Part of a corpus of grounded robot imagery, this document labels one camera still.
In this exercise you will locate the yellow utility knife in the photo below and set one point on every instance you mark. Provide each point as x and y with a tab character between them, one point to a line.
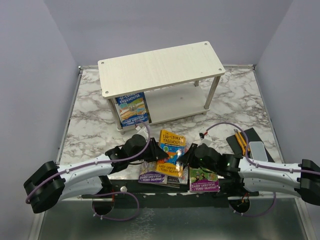
241	141

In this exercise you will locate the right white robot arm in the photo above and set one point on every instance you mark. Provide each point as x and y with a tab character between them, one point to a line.
250	175

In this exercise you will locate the wrist white camera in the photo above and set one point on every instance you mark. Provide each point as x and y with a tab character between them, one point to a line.
205	138
143	131

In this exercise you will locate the orange 130-Storey Treehouse book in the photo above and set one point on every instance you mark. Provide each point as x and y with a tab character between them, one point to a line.
174	145

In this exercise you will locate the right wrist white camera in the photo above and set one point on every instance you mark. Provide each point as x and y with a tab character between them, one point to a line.
205	138

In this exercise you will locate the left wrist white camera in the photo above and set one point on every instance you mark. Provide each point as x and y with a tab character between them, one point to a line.
143	131

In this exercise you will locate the thin dark patterned book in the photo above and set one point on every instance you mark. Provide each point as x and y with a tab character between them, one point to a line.
172	185

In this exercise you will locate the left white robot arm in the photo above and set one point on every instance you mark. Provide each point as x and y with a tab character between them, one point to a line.
53	182

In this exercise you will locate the grey rectangular case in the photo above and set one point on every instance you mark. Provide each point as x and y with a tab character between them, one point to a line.
257	151

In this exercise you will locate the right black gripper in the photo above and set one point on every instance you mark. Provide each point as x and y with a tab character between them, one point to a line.
188	158

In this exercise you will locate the blue 91-Storey Treehouse book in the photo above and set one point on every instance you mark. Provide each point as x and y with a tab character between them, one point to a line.
132	108

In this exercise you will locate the white two-tier wooden shelf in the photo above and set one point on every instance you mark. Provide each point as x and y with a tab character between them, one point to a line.
177	82

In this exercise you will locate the purple 117-Storey Treehouse book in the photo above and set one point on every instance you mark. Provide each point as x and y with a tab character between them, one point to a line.
203	181

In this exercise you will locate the Little Women dark book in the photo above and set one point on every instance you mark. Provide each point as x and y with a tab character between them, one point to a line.
183	180

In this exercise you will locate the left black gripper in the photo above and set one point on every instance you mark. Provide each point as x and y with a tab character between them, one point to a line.
157	153

